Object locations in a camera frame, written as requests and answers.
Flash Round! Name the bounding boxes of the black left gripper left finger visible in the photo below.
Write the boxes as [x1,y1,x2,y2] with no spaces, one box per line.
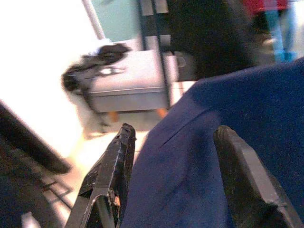
[65,123,137,228]

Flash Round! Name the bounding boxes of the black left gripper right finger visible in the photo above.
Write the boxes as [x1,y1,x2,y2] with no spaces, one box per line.
[215,125,304,228]

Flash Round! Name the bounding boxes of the navy blue garment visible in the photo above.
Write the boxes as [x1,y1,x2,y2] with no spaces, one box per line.
[121,58,304,228]

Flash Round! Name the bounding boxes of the blue plastic hanger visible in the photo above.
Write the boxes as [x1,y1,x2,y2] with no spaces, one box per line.
[262,7,301,64]

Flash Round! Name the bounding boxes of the grey upholstered bench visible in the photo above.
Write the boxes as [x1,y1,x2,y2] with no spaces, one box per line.
[86,48,180,114]

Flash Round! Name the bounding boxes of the black printed garment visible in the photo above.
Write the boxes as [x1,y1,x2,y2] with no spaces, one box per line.
[166,0,256,83]

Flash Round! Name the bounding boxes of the black metal clothes rack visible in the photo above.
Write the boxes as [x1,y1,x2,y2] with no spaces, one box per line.
[139,0,173,112]

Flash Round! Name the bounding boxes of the red draped cloth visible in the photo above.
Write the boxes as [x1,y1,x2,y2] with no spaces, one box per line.
[243,0,295,11]

